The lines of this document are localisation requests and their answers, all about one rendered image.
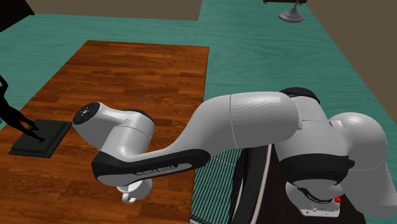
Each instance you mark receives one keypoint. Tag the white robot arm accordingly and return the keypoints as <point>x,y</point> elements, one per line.
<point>260,118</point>

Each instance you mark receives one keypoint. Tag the dark striped robot stand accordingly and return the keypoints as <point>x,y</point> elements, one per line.
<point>217,186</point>

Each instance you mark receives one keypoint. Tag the brown wooden table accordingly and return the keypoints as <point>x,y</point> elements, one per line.
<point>130,77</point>

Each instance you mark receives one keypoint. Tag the white mug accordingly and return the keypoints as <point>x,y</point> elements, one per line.
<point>140,190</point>

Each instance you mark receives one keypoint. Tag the grey floor lamp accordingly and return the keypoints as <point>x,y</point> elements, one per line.
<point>291,15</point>

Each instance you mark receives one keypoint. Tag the black figure on dark base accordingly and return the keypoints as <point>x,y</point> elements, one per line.
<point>49,136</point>

